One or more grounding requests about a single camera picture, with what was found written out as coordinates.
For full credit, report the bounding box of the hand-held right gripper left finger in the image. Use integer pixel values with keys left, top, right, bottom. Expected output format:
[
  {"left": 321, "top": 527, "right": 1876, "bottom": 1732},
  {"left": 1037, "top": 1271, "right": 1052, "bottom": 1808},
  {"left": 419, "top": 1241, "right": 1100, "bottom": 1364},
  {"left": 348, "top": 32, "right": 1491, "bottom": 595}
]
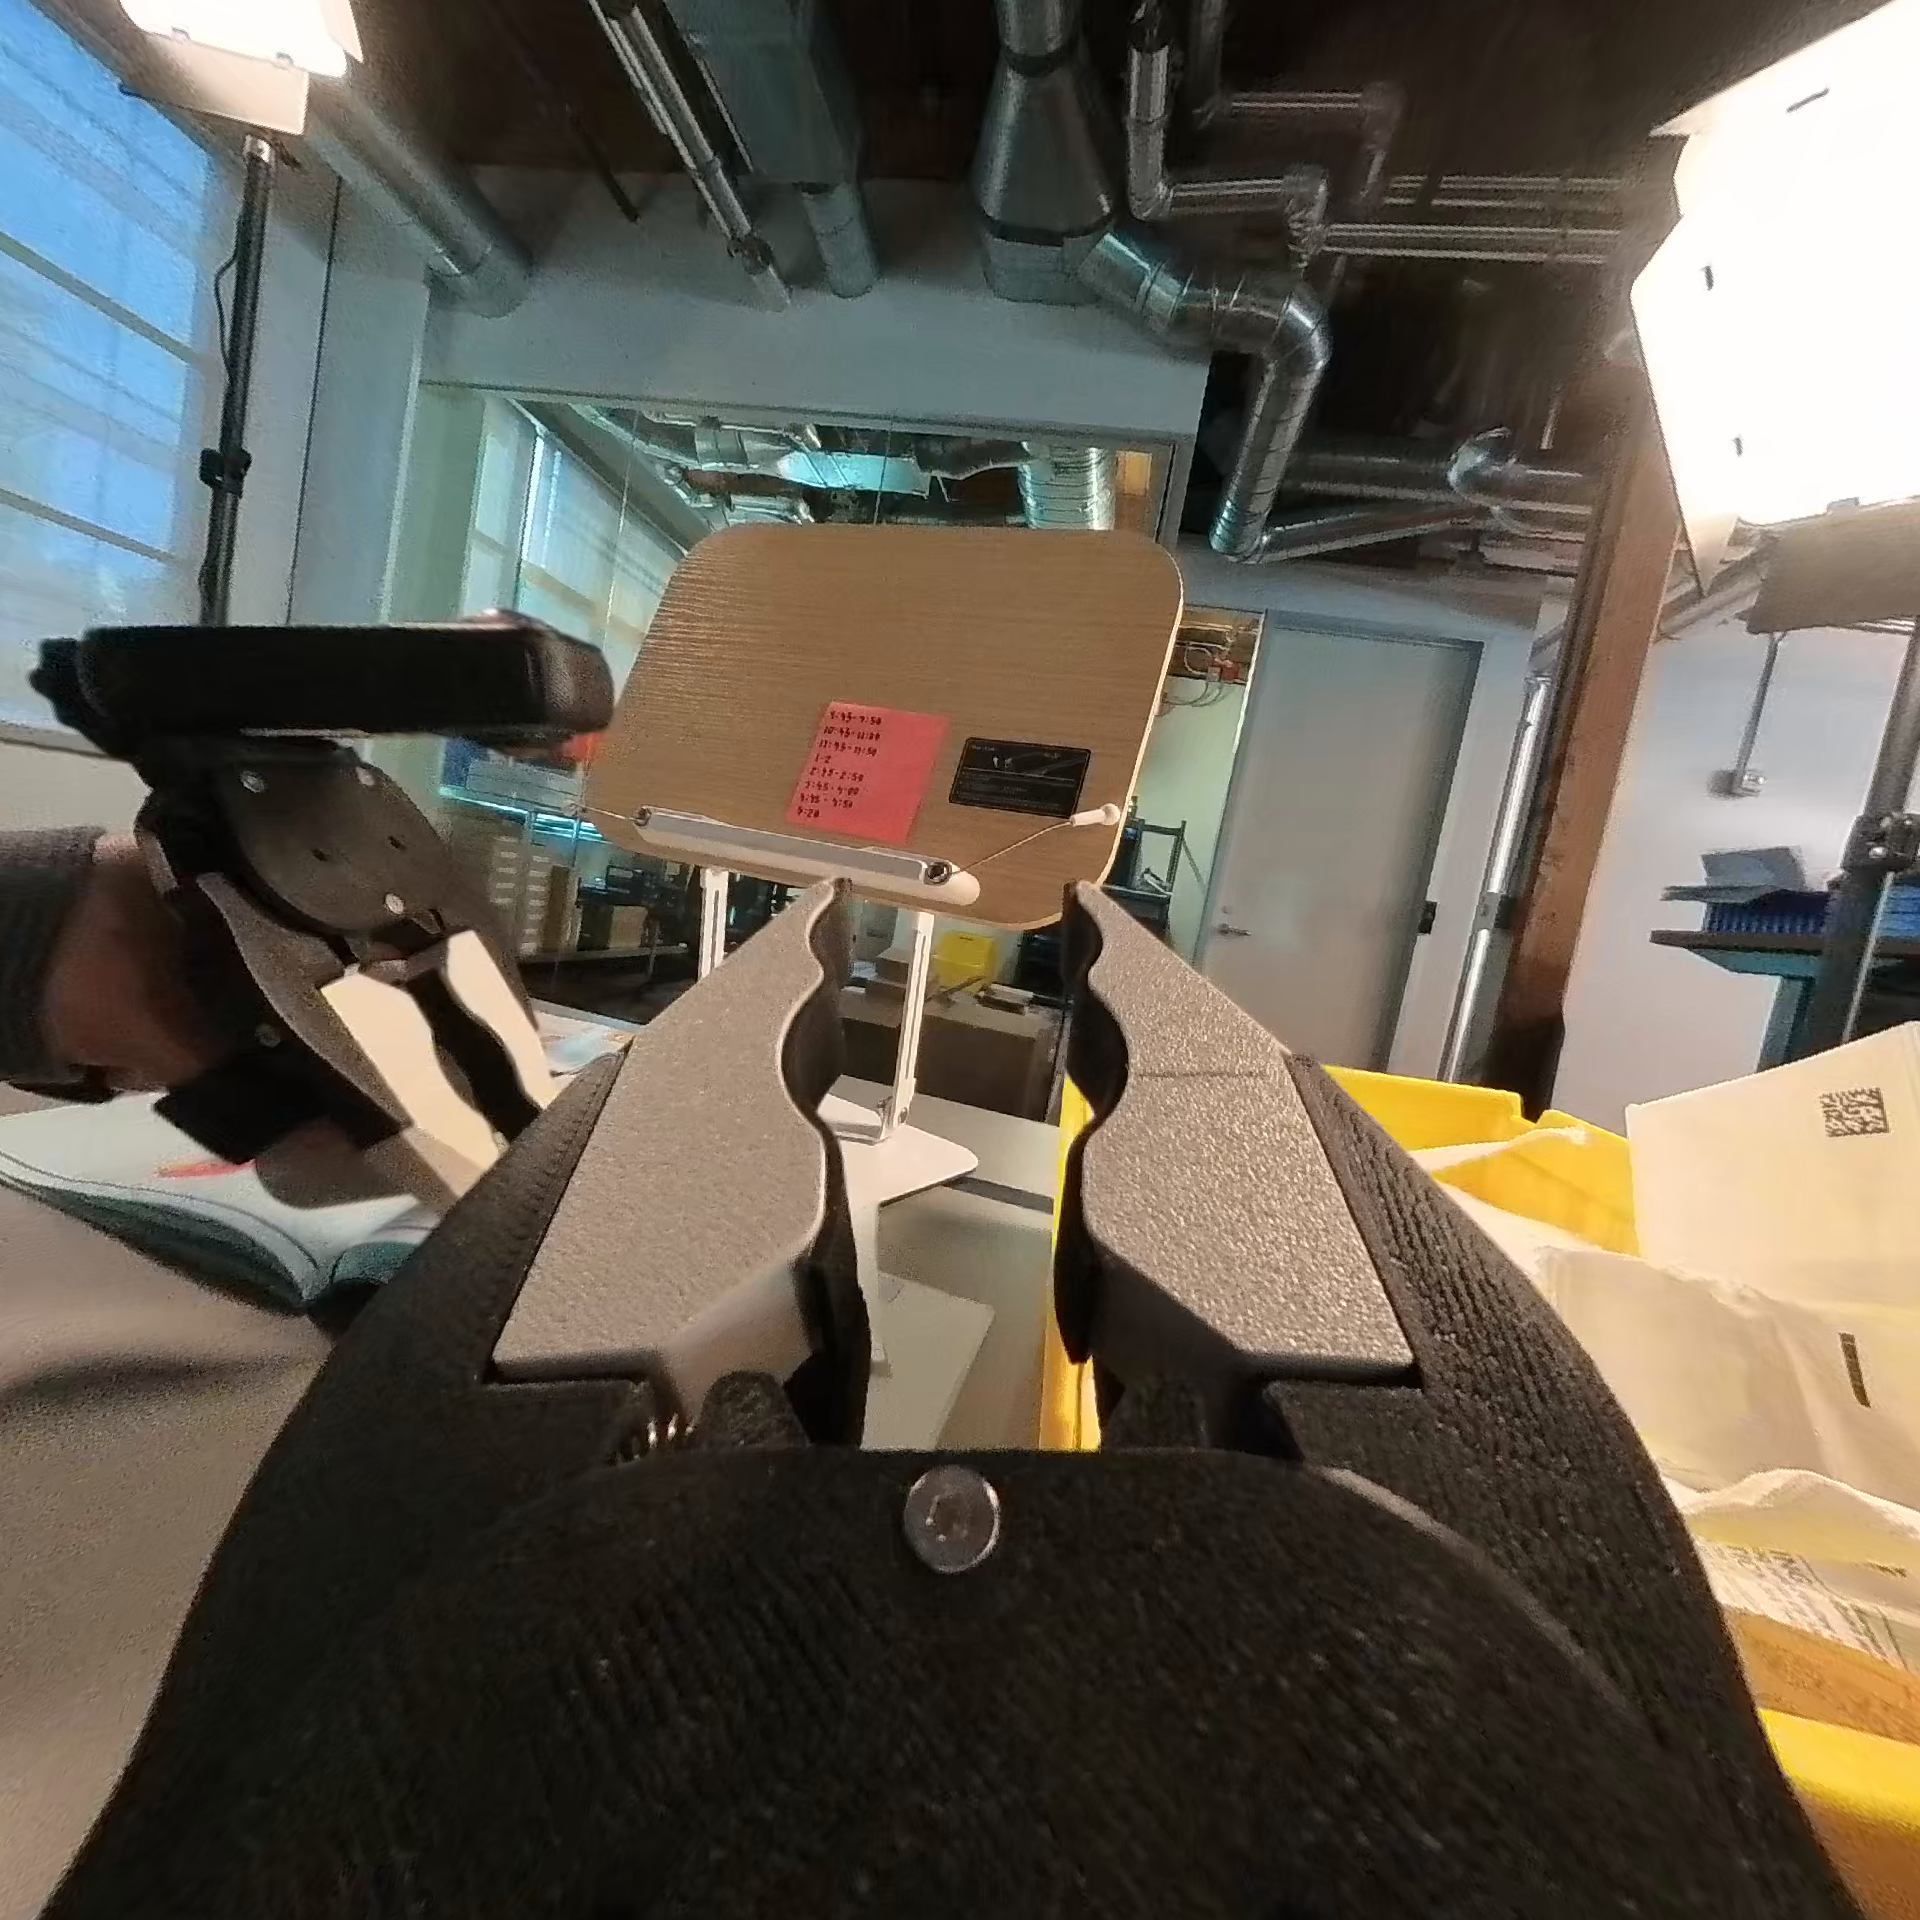
[{"left": 489, "top": 877, "right": 876, "bottom": 1453}]

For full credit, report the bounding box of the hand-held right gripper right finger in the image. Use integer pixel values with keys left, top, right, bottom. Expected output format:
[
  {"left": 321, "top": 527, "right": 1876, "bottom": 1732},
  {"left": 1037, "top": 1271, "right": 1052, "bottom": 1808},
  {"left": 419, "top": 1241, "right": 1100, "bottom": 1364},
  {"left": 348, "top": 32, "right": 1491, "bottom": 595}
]
[{"left": 1049, "top": 880, "right": 1424, "bottom": 1449}]

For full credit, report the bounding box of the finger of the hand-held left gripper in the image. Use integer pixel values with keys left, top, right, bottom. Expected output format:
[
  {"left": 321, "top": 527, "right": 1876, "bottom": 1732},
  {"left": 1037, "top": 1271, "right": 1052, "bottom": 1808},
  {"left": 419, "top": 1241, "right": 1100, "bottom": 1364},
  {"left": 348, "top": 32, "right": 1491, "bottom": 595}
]
[
  {"left": 402, "top": 923, "right": 553, "bottom": 1138},
  {"left": 321, "top": 961, "right": 508, "bottom": 1197}
]

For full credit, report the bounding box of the person's left hand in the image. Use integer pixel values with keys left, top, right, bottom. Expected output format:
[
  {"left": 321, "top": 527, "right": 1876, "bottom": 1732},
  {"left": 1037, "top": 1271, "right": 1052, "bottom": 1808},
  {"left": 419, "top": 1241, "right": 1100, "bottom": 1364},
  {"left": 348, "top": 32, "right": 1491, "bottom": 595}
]
[{"left": 41, "top": 866, "right": 275, "bottom": 1092}]

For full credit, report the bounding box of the open instruction booklet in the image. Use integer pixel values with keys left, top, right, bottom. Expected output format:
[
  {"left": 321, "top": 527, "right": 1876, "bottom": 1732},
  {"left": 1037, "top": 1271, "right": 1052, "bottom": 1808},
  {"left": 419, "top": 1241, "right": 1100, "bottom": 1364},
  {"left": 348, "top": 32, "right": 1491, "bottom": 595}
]
[{"left": 0, "top": 1013, "right": 633, "bottom": 1315}]

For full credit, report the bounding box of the yellow plastic bin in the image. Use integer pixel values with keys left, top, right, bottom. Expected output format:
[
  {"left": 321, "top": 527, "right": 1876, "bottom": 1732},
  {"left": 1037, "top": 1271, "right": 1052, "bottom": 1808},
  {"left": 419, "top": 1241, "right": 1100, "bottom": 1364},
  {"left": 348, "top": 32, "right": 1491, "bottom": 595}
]
[{"left": 1040, "top": 1064, "right": 1920, "bottom": 1920}]

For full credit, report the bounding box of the brown cardboard box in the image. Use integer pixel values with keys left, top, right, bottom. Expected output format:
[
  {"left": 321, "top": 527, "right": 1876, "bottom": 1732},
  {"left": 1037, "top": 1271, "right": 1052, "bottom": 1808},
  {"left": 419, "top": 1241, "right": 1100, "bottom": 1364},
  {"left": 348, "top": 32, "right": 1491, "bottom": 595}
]
[{"left": 839, "top": 983, "right": 1056, "bottom": 1122}]

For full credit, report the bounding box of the grey door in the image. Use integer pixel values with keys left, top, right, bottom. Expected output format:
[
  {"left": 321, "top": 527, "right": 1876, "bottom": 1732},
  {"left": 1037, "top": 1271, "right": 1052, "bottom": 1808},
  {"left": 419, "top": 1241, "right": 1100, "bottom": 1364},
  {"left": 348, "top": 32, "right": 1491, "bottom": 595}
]
[{"left": 1223, "top": 615, "right": 1482, "bottom": 1069}]

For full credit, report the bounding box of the grey conduit pipe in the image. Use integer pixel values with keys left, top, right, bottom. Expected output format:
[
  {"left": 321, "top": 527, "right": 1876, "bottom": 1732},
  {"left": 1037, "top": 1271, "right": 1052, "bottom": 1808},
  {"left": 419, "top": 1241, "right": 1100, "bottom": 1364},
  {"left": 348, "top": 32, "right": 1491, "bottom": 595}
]
[{"left": 1475, "top": 674, "right": 1549, "bottom": 1087}]

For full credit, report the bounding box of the pink sticky note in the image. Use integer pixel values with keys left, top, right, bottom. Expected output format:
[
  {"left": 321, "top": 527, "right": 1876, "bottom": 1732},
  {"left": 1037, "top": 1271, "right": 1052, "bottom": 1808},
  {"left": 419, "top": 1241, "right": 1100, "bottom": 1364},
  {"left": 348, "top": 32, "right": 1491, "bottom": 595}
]
[{"left": 786, "top": 697, "right": 952, "bottom": 834}]

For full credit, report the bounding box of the white paper bag black mark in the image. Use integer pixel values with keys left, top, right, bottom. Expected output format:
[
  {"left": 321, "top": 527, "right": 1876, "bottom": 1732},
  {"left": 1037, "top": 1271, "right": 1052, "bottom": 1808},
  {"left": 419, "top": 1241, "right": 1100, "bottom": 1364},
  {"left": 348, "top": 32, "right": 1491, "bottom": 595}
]
[{"left": 1530, "top": 1245, "right": 1920, "bottom": 1517}]

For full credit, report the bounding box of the black light stand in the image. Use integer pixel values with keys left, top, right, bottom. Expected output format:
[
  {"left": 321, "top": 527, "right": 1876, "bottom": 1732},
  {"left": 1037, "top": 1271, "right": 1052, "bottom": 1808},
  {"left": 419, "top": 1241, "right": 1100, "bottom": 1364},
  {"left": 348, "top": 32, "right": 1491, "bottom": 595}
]
[{"left": 200, "top": 132, "right": 281, "bottom": 625}]

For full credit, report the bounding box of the black label sticker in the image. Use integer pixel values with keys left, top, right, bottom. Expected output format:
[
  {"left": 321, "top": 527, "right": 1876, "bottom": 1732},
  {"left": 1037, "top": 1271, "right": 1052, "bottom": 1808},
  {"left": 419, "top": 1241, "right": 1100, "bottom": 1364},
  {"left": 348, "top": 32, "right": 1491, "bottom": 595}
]
[{"left": 952, "top": 739, "right": 1092, "bottom": 819}]

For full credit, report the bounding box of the white paper bag square code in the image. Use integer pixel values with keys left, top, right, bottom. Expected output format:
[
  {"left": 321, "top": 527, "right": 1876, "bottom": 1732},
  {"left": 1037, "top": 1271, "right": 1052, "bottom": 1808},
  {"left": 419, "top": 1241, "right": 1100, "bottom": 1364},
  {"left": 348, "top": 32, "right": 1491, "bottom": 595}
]
[{"left": 1623, "top": 1025, "right": 1920, "bottom": 1307}]

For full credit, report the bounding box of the window with white blind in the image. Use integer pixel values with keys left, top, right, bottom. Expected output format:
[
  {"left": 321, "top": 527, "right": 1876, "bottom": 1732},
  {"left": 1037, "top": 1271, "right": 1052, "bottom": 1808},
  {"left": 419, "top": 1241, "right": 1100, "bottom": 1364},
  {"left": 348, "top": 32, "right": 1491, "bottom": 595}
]
[{"left": 0, "top": 0, "right": 244, "bottom": 741}]

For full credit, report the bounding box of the wooden book stand white base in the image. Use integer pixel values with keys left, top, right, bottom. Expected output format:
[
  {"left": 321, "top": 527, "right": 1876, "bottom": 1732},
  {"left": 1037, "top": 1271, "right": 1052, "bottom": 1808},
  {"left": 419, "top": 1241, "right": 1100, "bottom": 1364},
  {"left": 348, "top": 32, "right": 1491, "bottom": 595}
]
[{"left": 576, "top": 527, "right": 1187, "bottom": 1453}]

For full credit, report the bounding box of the wooden column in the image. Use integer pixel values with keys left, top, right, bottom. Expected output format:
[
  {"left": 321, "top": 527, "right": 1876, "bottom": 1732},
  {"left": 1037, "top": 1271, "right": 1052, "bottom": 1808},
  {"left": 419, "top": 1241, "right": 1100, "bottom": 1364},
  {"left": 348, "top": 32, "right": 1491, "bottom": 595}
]
[{"left": 1499, "top": 391, "right": 1677, "bottom": 1116}]

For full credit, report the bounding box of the blue workbench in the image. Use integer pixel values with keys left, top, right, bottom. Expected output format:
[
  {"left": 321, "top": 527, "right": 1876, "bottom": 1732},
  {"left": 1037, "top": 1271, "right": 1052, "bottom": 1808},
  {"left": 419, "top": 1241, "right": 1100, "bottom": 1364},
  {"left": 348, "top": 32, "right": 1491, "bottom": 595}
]
[{"left": 1651, "top": 849, "right": 1896, "bottom": 1075}]

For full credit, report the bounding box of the wrinkled white paper bag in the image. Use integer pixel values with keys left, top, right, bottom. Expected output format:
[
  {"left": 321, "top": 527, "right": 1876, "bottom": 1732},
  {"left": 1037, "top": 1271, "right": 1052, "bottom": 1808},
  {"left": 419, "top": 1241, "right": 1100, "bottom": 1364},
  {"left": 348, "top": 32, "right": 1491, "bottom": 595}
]
[{"left": 1681, "top": 1471, "right": 1920, "bottom": 1613}]

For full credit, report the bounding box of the brown printed paper bag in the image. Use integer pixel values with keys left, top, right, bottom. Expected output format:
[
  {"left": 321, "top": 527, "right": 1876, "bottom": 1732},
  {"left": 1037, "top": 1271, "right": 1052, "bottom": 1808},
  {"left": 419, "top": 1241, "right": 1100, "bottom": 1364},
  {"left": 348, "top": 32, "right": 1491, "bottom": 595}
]
[{"left": 1711, "top": 1546, "right": 1920, "bottom": 1749}]

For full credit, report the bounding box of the small softbox light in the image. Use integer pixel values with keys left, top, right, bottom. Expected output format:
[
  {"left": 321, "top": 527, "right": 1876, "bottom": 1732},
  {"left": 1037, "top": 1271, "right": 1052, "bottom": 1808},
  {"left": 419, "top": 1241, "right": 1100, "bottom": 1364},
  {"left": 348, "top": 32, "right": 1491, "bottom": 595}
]
[{"left": 120, "top": 0, "right": 367, "bottom": 138}]

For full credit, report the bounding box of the large softbox light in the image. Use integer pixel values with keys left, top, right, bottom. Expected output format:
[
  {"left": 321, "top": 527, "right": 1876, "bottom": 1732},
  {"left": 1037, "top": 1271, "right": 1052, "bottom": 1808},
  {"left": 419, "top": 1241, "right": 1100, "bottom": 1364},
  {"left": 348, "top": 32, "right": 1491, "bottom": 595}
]
[{"left": 1627, "top": 0, "right": 1920, "bottom": 634}]

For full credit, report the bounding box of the slanted silver ventilation duct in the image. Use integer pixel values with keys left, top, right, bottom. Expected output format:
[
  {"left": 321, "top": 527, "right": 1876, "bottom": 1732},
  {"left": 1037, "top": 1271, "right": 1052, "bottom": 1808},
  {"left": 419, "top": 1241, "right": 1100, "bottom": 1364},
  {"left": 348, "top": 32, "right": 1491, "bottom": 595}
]
[{"left": 323, "top": 89, "right": 538, "bottom": 314}]

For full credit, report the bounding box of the large silver ventilation duct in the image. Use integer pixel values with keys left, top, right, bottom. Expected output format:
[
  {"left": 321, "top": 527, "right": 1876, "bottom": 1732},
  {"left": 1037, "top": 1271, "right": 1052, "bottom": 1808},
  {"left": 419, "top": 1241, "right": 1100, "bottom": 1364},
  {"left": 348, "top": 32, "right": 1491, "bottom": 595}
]
[{"left": 971, "top": 0, "right": 1337, "bottom": 561}]

